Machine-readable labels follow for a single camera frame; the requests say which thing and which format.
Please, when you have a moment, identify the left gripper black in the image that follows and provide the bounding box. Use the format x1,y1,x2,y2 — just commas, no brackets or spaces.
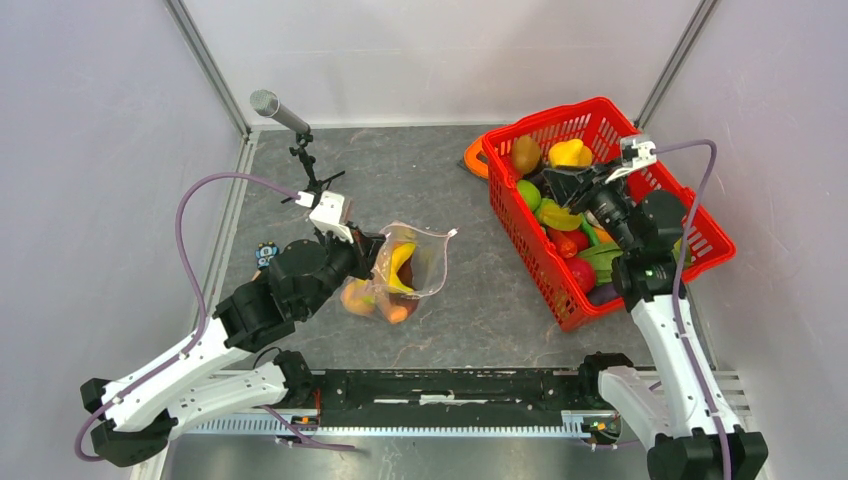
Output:
301,220,387,319

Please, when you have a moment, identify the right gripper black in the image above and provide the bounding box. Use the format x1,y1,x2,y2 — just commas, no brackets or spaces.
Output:
541,157,639,255

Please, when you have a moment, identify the yellow bell pepper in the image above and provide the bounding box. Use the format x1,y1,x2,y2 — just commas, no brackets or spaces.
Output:
548,138,593,168

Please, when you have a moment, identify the orange fruit with leaf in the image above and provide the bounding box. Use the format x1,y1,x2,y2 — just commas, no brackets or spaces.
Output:
340,278,376,316

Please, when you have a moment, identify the yellow banana bunch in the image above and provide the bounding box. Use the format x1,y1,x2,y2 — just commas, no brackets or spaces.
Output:
388,243,416,294

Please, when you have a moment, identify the clear zip top bag pink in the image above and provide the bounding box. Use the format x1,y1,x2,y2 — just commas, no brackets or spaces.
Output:
340,222,458,324

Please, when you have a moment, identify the papaya slice orange brown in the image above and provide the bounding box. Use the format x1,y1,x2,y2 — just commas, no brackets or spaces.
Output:
378,259,420,325

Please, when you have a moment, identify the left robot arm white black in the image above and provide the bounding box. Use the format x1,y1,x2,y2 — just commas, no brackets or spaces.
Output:
75,228,386,467

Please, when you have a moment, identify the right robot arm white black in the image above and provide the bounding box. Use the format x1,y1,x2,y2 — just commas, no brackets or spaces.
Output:
543,166,768,479

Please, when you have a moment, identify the yellow star fruit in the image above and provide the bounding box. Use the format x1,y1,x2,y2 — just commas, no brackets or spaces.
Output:
535,201,583,231

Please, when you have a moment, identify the green apple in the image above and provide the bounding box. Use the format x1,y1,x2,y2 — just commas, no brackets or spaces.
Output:
516,179,542,213

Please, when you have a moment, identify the red tomato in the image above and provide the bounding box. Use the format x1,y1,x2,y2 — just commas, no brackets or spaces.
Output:
565,229,591,253

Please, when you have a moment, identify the orange carrot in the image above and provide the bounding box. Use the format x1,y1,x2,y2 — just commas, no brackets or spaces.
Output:
547,229,580,259

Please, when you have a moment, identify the green leafy vegetable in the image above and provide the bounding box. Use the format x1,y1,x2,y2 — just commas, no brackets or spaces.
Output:
577,242,622,286

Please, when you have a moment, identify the red plastic basket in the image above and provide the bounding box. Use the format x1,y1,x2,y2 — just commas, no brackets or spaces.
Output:
481,97,737,332

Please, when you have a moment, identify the black tripod stand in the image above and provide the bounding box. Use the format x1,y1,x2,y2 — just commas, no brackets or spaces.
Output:
289,133,346,198

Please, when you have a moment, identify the small blue robot toy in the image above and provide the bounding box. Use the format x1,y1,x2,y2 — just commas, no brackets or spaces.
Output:
255,241,279,270

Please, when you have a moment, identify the red apple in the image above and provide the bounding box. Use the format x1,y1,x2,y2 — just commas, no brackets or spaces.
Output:
565,256,597,294

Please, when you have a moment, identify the purple eggplant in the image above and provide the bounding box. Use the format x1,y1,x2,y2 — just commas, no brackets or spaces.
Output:
586,283,621,307

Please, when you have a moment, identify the grey microphone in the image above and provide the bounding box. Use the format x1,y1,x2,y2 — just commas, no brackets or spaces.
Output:
249,89,311,135

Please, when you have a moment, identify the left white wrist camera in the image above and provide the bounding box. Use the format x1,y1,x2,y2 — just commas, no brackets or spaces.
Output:
309,190,354,244

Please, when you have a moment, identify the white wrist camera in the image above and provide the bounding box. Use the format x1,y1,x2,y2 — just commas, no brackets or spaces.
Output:
605,135,657,184
309,190,354,244

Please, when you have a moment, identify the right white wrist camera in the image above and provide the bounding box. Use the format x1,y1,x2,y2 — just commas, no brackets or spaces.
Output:
605,135,657,184

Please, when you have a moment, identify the orange plastic handle piece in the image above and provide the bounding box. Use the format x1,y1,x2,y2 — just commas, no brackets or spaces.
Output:
460,136,489,181

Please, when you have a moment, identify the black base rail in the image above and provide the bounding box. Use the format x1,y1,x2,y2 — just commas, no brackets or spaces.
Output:
275,368,612,428

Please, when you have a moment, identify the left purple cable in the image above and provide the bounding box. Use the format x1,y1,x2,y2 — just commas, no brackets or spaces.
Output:
73,173,303,463

